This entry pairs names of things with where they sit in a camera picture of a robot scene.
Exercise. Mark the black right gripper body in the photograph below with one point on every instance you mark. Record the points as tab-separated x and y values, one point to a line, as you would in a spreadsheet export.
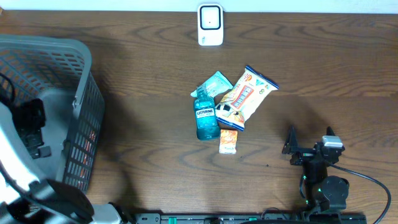
303	155

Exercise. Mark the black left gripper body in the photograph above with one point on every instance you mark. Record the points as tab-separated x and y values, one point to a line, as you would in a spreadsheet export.
27	115

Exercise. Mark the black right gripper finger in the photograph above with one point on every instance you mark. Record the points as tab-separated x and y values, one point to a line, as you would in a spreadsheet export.
291	145
329	131

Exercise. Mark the small orange snack packet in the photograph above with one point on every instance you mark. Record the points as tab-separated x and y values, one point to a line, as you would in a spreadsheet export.
228	140

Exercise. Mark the cream snack bag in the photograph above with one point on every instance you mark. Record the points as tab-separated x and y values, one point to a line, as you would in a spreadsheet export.
237	106

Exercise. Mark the teal Listerine mouthwash bottle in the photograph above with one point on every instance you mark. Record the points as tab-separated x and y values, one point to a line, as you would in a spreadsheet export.
205	117

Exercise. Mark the light green wet wipes pack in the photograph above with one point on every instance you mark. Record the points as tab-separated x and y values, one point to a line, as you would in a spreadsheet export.
213	86

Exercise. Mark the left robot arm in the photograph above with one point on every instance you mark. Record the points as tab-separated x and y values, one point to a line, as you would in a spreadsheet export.
27	196

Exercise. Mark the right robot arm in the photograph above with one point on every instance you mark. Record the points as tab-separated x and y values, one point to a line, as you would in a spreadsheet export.
324	193

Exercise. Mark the white barcode scanner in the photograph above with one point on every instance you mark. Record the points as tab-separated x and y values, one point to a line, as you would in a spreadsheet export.
210	24

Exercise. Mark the grey plastic shopping basket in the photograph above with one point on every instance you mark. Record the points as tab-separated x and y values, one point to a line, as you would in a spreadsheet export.
58	72

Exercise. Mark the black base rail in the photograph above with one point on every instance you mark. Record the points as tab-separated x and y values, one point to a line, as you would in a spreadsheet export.
111	213

